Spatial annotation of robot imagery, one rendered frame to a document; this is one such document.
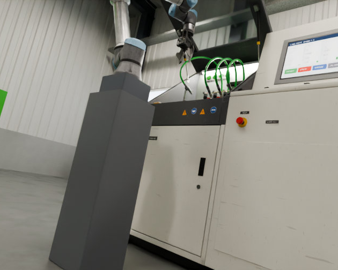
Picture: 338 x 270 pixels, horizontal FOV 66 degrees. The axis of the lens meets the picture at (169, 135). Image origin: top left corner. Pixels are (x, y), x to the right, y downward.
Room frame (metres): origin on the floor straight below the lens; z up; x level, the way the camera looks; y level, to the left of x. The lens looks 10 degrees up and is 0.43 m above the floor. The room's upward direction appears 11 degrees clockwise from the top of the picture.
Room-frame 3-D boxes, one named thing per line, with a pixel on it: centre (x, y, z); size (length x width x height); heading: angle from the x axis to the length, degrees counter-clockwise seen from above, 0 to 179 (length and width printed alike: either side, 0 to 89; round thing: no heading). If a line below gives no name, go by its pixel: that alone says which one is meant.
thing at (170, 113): (1.62, -0.04, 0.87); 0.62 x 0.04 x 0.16; 47
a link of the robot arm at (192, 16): (1.57, 0.00, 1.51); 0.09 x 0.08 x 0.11; 116
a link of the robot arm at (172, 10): (1.51, 0.08, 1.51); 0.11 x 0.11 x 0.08; 26
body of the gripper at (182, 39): (1.56, 0.00, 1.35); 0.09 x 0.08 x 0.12; 137
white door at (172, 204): (1.61, -0.03, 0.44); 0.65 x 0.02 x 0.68; 47
